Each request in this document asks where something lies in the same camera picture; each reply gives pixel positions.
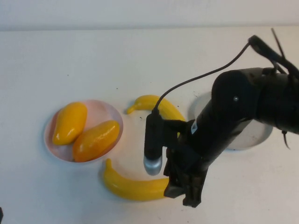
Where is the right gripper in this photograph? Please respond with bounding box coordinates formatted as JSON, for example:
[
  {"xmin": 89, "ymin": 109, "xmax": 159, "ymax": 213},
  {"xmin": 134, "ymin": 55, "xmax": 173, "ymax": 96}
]
[{"xmin": 164, "ymin": 115, "xmax": 234, "ymax": 208}]

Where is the long yellow plastic banana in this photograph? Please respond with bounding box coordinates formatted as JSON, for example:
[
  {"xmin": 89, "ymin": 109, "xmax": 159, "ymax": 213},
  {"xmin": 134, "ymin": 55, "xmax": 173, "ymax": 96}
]
[{"xmin": 102, "ymin": 158, "xmax": 170, "ymax": 201}]

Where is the short yellow plastic banana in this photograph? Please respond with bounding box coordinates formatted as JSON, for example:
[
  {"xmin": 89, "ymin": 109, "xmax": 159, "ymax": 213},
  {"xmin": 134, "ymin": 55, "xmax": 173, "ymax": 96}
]
[{"xmin": 127, "ymin": 94, "xmax": 187, "ymax": 138}]

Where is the yellow mango with orange end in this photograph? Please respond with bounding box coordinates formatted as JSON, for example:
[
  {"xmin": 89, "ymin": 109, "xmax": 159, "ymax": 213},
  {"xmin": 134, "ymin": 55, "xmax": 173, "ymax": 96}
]
[{"xmin": 72, "ymin": 119, "xmax": 121, "ymax": 163}]

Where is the yellow plastic mango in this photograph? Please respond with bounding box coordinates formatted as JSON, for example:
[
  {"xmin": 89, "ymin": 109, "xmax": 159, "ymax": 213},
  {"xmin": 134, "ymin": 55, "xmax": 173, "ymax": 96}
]
[{"xmin": 52, "ymin": 102, "xmax": 88, "ymax": 146}]

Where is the grey-blue round plate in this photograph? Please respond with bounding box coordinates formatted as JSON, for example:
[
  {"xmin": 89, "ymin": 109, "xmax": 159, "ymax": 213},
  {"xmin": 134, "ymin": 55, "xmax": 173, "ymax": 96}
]
[{"xmin": 193, "ymin": 92, "xmax": 274, "ymax": 151}]

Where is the pink round plate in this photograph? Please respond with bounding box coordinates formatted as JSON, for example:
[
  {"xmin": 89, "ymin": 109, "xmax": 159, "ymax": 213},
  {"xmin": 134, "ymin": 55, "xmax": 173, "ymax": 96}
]
[{"xmin": 43, "ymin": 99, "xmax": 124, "ymax": 164}]

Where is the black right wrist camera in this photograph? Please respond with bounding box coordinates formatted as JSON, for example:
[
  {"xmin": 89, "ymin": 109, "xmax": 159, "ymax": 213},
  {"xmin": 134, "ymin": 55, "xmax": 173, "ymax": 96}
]
[{"xmin": 143, "ymin": 113, "xmax": 164, "ymax": 176}]

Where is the black right camera cable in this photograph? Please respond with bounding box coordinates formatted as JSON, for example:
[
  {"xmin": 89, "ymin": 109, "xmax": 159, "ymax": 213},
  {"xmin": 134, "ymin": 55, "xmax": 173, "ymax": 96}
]
[{"xmin": 151, "ymin": 39, "xmax": 252, "ymax": 116}]

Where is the black cable tie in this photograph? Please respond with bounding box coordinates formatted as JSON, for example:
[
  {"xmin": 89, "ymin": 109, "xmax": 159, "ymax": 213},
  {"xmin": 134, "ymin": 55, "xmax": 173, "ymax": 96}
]
[
  {"xmin": 281, "ymin": 130, "xmax": 292, "ymax": 150},
  {"xmin": 271, "ymin": 28, "xmax": 287, "ymax": 61}
]

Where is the black right wrist loop cable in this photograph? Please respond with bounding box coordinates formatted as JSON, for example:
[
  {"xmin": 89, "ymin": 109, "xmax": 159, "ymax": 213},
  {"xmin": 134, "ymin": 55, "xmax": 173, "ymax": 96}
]
[{"xmin": 248, "ymin": 35, "xmax": 299, "ymax": 75}]

